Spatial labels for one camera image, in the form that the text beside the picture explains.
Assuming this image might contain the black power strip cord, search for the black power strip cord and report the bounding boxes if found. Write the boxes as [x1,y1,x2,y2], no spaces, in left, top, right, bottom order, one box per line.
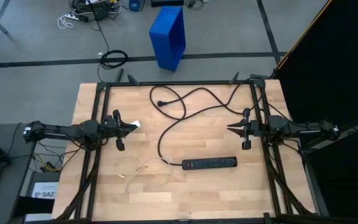
[149,77,266,167]

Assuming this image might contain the black electronics box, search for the black electronics box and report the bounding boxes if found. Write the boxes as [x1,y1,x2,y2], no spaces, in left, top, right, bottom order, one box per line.
[71,0,121,22]

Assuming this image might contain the blue plastic bin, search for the blue plastic bin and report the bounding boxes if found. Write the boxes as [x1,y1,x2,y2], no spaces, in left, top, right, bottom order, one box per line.
[149,5,187,73]

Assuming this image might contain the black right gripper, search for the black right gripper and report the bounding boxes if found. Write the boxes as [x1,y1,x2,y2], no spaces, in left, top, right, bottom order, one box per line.
[226,108,262,151]

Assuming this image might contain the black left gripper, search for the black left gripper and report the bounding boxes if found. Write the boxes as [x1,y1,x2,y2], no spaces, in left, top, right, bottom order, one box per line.
[100,109,140,152]

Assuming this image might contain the flat black box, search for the flat black box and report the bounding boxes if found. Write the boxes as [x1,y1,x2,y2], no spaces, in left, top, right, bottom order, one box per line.
[150,0,185,8]

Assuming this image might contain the black metal rig frame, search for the black metal rig frame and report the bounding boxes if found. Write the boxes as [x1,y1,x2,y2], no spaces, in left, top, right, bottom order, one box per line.
[53,68,323,224]

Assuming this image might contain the coiled black floor cable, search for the coiled black floor cable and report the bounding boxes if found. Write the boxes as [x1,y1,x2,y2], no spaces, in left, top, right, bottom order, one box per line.
[96,18,129,83]

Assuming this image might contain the white extension cord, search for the white extension cord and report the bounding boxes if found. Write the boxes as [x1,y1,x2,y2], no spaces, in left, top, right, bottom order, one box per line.
[57,11,81,30]

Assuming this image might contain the black curtain panel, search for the black curtain panel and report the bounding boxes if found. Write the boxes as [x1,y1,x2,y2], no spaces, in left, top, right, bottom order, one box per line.
[273,0,358,224]

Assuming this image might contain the white USB cable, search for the white USB cable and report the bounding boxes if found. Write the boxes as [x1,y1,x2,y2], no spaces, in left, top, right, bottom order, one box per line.
[116,154,172,189]

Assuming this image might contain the blue cable reel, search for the blue cable reel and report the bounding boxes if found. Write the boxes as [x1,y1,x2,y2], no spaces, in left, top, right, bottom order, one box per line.
[128,0,145,12]

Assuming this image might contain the black power strip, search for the black power strip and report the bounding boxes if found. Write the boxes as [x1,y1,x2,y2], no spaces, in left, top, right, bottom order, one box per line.
[181,156,238,171]

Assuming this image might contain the black desk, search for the black desk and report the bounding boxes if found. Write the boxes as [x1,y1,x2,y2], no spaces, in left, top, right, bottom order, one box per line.
[0,123,42,224]

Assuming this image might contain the white SA2 sign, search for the white SA2 sign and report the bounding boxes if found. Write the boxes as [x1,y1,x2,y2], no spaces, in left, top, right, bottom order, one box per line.
[30,181,59,200]

